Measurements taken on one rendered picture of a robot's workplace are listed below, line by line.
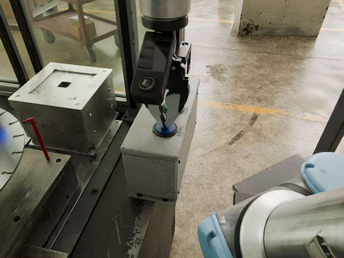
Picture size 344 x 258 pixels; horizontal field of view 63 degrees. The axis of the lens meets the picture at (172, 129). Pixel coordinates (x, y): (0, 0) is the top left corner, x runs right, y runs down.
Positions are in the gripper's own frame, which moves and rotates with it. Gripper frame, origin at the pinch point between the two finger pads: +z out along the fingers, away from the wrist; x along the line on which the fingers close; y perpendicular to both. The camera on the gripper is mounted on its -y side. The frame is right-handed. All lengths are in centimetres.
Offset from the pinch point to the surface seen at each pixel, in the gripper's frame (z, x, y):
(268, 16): 71, -46, 284
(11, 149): -3.5, 20.9, -15.0
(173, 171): 6.1, -3.2, -6.0
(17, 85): 12, 53, 23
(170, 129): 1.3, -1.1, 0.2
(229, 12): 92, -2, 352
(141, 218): 16.8, 2.6, -10.8
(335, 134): 41, -57, 56
